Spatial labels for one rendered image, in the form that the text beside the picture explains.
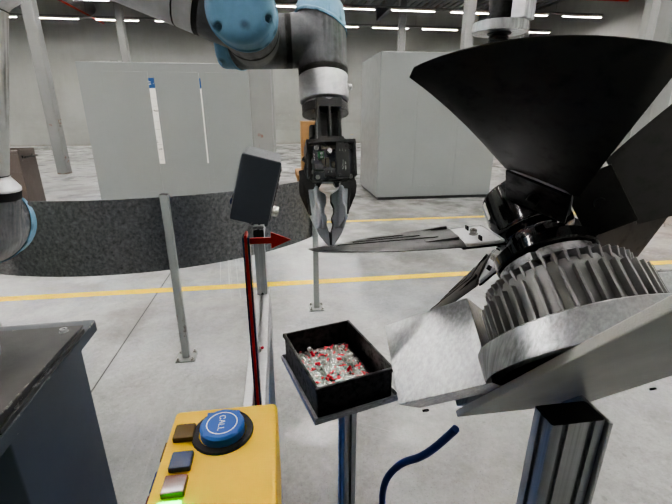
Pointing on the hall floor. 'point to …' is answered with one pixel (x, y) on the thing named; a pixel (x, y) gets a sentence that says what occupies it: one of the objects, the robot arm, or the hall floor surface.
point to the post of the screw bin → (347, 430)
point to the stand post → (560, 453)
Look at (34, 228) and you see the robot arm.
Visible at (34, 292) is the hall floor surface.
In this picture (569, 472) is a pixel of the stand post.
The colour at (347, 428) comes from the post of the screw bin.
